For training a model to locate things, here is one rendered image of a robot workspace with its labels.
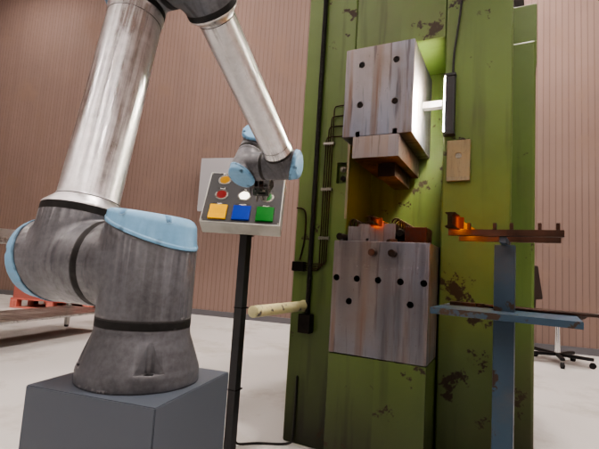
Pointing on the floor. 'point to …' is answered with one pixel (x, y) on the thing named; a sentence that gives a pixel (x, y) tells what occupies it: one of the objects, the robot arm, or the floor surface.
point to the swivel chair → (555, 333)
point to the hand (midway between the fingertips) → (263, 196)
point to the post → (237, 343)
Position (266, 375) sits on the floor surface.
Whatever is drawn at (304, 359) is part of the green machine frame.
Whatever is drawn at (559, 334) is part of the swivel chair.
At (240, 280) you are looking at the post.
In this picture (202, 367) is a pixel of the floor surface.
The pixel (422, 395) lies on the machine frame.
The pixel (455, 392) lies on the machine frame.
